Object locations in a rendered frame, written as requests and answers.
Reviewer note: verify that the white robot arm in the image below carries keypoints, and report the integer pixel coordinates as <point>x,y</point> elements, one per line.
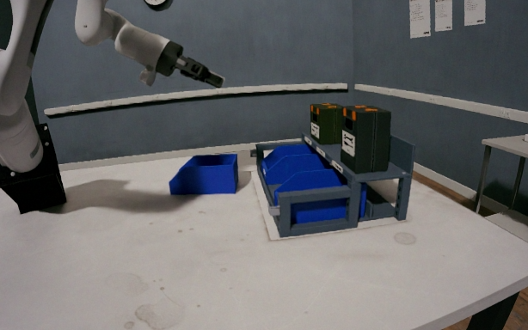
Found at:
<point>20,146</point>

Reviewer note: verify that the black tool case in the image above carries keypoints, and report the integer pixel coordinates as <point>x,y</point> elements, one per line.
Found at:
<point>365,138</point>

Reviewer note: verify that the dark green tool case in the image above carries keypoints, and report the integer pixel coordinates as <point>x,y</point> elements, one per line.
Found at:
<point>325,123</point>

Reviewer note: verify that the grey metal shelf rack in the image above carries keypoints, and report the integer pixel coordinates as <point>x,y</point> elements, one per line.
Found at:
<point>400,165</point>

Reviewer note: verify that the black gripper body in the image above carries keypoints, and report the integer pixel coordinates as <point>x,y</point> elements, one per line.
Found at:
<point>168,58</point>

